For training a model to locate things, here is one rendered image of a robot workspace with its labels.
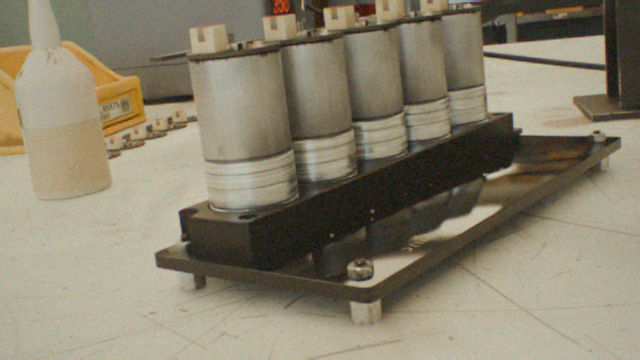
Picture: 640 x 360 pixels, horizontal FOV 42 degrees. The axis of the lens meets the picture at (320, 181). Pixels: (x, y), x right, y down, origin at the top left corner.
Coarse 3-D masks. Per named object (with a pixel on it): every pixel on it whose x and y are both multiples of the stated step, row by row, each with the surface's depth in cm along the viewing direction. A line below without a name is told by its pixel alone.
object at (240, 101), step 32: (192, 64) 22; (224, 64) 21; (256, 64) 21; (224, 96) 21; (256, 96) 21; (224, 128) 21; (256, 128) 21; (288, 128) 22; (224, 160) 22; (256, 160) 22; (288, 160) 22; (224, 192) 22; (256, 192) 22; (288, 192) 22
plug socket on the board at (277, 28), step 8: (280, 16) 23; (288, 16) 23; (264, 24) 23; (272, 24) 23; (280, 24) 23; (288, 24) 23; (272, 32) 23; (280, 32) 23; (288, 32) 23; (296, 32) 23; (272, 40) 23; (280, 40) 23
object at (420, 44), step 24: (408, 24) 27; (432, 24) 28; (408, 48) 27; (432, 48) 28; (408, 72) 28; (432, 72) 28; (408, 96) 28; (432, 96) 28; (408, 120) 28; (432, 120) 28
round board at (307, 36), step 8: (304, 32) 23; (312, 32) 23; (320, 32) 25; (336, 32) 24; (264, 40) 24; (288, 40) 23; (296, 40) 23; (304, 40) 23; (312, 40) 23; (320, 40) 23
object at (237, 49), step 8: (232, 48) 21; (240, 48) 21; (248, 48) 21; (256, 48) 21; (264, 48) 21; (272, 48) 21; (192, 56) 21; (200, 56) 21; (208, 56) 21; (216, 56) 21; (224, 56) 21; (232, 56) 21
